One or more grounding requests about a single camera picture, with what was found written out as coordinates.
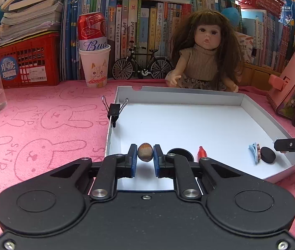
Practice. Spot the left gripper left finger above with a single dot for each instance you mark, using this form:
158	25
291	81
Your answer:
52	201

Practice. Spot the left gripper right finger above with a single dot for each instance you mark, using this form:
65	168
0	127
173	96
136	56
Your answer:
234	200

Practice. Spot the black round lid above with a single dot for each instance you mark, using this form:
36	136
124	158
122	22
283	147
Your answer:
267	155
182	152

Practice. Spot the brown walnut keychain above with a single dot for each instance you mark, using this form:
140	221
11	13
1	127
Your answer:
145	152

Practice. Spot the blue hair clip in tray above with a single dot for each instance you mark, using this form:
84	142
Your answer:
255	150

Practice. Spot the small red bottle toy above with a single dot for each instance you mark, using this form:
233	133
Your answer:
201	153

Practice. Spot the pink rabbit tablecloth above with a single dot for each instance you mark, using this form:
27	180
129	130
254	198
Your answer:
42	128

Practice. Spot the white cardboard tray box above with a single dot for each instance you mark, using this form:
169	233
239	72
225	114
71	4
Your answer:
225	124

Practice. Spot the black round lid in tray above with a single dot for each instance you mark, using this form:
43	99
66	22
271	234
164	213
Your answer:
182	152

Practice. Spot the black binder clip on tray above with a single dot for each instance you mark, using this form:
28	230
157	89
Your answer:
113	110

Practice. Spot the colourful pencil box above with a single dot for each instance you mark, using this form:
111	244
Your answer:
246	43

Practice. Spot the brown-haired doll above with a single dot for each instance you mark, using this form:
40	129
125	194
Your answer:
206	54

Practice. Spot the red plastic basket left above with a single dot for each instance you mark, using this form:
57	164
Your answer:
33	61

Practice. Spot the red plastic basket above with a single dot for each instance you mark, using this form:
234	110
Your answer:
33	61
272	6

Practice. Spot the white cat paper cup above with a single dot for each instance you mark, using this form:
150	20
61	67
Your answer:
95	66

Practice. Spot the red plastic basket top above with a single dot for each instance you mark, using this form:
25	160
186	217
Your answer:
272	6

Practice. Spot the black miniature bicycle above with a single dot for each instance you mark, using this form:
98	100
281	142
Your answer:
157	67

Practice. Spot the red Budweiser can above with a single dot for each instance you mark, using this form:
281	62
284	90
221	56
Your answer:
92	31

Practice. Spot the row of upright books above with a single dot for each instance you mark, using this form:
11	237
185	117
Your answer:
152	23

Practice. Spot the stack of books left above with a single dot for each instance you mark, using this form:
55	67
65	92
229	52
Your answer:
25	18

